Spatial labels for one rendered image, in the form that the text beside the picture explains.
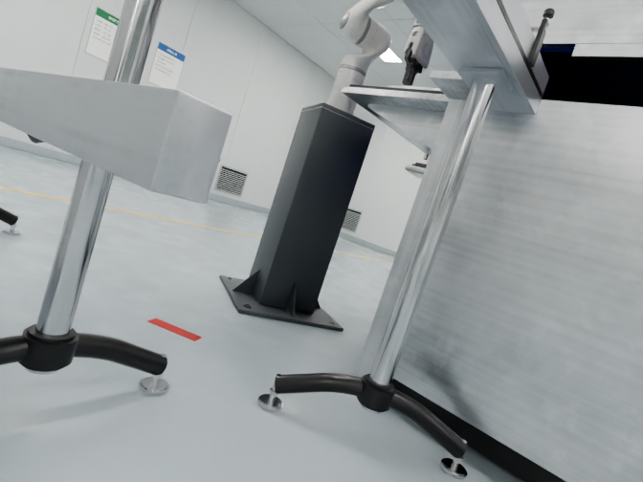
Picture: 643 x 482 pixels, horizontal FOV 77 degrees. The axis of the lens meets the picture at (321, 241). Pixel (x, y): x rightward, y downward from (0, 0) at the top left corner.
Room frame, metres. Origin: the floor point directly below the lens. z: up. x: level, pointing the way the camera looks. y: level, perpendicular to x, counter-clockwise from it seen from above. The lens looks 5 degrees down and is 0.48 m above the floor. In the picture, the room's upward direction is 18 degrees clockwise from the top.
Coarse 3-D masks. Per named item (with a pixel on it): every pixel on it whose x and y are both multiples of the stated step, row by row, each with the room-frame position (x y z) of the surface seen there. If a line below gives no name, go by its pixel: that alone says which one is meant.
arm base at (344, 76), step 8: (344, 72) 1.73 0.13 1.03; (352, 72) 1.72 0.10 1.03; (336, 80) 1.75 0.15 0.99; (344, 80) 1.73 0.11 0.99; (352, 80) 1.73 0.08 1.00; (360, 80) 1.74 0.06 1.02; (336, 88) 1.74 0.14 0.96; (336, 96) 1.73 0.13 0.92; (344, 96) 1.72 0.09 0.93; (336, 104) 1.73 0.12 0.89; (344, 104) 1.73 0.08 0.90; (352, 104) 1.75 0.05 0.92; (352, 112) 1.76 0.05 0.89
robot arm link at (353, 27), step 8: (368, 0) 1.69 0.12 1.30; (376, 0) 1.68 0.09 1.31; (384, 0) 1.69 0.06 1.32; (392, 0) 1.71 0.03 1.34; (352, 8) 1.72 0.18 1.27; (360, 8) 1.69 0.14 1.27; (368, 8) 1.68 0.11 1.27; (376, 8) 1.70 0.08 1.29; (344, 16) 1.73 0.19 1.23; (352, 16) 1.70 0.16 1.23; (360, 16) 1.69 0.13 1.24; (368, 16) 1.72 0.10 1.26; (344, 24) 1.71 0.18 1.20; (352, 24) 1.70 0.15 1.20; (360, 24) 1.70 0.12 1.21; (368, 24) 1.72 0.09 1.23; (344, 32) 1.73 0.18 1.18; (352, 32) 1.72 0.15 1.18; (360, 32) 1.72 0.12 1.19; (352, 40) 1.75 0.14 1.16; (360, 40) 1.75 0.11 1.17
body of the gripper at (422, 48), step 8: (416, 32) 1.36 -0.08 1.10; (424, 32) 1.35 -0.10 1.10; (408, 40) 1.36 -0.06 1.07; (416, 40) 1.34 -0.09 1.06; (424, 40) 1.35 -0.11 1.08; (432, 40) 1.40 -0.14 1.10; (408, 48) 1.38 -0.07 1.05; (416, 48) 1.34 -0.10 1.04; (424, 48) 1.37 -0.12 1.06; (416, 56) 1.35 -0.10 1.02; (424, 56) 1.38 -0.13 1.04; (416, 64) 1.41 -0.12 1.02; (424, 64) 1.39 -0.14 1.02
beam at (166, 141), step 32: (0, 96) 0.93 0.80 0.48; (32, 96) 0.79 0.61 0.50; (64, 96) 0.68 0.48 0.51; (96, 96) 0.60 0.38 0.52; (128, 96) 0.54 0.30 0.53; (160, 96) 0.49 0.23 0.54; (192, 96) 0.48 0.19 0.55; (32, 128) 0.75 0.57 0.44; (64, 128) 0.65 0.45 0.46; (96, 128) 0.58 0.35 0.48; (128, 128) 0.52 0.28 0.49; (160, 128) 0.47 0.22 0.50; (192, 128) 0.49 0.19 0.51; (224, 128) 0.52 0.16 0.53; (96, 160) 0.56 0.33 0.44; (128, 160) 0.51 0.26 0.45; (160, 160) 0.47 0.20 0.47; (192, 160) 0.50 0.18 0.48; (160, 192) 0.47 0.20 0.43; (192, 192) 0.51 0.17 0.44
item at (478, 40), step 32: (416, 0) 0.70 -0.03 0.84; (448, 0) 0.67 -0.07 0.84; (480, 0) 0.66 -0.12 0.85; (512, 0) 0.74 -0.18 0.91; (448, 32) 0.76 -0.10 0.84; (480, 32) 0.73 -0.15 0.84; (512, 32) 0.78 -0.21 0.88; (544, 32) 0.88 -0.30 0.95; (480, 64) 0.85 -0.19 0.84; (512, 64) 0.82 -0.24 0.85; (512, 96) 0.95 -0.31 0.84
